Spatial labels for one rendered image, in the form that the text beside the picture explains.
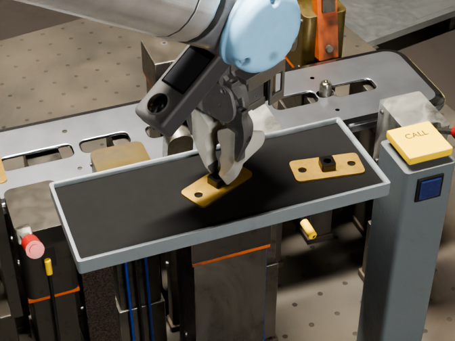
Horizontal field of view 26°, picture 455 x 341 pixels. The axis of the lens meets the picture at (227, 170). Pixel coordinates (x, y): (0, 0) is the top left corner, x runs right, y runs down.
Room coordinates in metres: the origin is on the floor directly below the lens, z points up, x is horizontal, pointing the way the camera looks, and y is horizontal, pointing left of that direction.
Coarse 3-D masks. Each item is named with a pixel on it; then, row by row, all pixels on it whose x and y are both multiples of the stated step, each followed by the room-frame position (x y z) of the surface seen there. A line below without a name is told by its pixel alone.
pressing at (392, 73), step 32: (320, 64) 1.37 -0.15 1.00; (352, 64) 1.37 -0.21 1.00; (384, 64) 1.37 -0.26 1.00; (288, 96) 1.28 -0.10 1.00; (352, 96) 1.28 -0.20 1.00; (384, 96) 1.28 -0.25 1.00; (32, 128) 1.19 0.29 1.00; (64, 128) 1.19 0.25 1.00; (96, 128) 1.19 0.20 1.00; (128, 128) 1.19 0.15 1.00; (288, 128) 1.19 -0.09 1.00; (352, 128) 1.20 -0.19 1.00; (64, 160) 1.11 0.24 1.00; (0, 192) 1.04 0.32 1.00
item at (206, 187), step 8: (208, 176) 0.87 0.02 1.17; (216, 176) 0.87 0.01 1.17; (240, 176) 0.88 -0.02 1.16; (248, 176) 0.88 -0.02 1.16; (192, 184) 0.87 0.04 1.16; (200, 184) 0.87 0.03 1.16; (208, 184) 0.87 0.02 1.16; (216, 184) 0.86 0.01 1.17; (224, 184) 0.87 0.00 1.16; (232, 184) 0.87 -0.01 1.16; (184, 192) 0.85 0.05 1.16; (192, 192) 0.85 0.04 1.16; (200, 192) 0.85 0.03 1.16; (208, 192) 0.85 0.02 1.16; (216, 192) 0.85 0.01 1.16; (224, 192) 0.85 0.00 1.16; (192, 200) 0.84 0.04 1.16; (200, 200) 0.84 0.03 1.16; (208, 200) 0.84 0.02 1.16
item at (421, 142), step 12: (396, 132) 0.97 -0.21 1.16; (408, 132) 0.97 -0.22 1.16; (420, 132) 0.97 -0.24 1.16; (432, 132) 0.97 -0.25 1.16; (396, 144) 0.95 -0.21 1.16; (408, 144) 0.95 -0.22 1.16; (420, 144) 0.95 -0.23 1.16; (432, 144) 0.95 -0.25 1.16; (444, 144) 0.95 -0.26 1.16; (408, 156) 0.92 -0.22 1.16; (420, 156) 0.92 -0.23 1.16; (432, 156) 0.93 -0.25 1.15
